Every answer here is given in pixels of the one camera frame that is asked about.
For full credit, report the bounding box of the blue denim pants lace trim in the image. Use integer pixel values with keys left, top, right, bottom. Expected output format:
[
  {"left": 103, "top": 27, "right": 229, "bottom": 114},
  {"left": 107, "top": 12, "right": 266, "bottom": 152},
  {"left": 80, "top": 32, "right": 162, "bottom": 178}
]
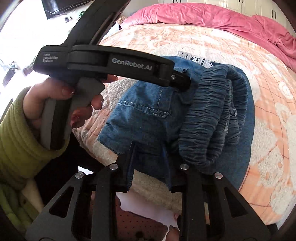
[{"left": 98, "top": 56, "right": 255, "bottom": 188}]

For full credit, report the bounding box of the orange bear pattern blanket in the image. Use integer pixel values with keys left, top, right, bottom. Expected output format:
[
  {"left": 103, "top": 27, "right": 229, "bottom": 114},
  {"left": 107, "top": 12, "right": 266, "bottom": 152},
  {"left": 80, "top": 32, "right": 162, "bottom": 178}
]
[{"left": 72, "top": 22, "right": 296, "bottom": 227}]

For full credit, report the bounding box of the person's right hand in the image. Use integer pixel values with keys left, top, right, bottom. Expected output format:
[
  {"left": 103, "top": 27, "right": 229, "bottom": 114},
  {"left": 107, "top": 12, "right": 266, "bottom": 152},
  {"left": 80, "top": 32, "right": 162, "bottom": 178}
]
[{"left": 165, "top": 213, "right": 180, "bottom": 241}]

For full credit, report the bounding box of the pink duvet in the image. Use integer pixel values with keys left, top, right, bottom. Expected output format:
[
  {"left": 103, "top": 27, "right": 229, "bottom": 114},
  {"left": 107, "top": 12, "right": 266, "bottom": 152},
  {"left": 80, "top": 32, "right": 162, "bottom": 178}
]
[{"left": 121, "top": 3, "right": 295, "bottom": 70}]

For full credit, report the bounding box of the person's left hand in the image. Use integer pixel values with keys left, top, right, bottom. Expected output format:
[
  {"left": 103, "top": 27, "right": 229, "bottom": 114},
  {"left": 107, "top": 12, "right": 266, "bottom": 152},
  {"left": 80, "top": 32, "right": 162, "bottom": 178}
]
[{"left": 22, "top": 74, "right": 118, "bottom": 129}]

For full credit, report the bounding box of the black wall television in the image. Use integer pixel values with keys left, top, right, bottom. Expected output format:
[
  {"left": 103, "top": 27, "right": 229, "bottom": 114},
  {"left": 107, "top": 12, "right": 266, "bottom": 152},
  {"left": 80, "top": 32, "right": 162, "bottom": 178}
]
[{"left": 42, "top": 0, "right": 91, "bottom": 19}]

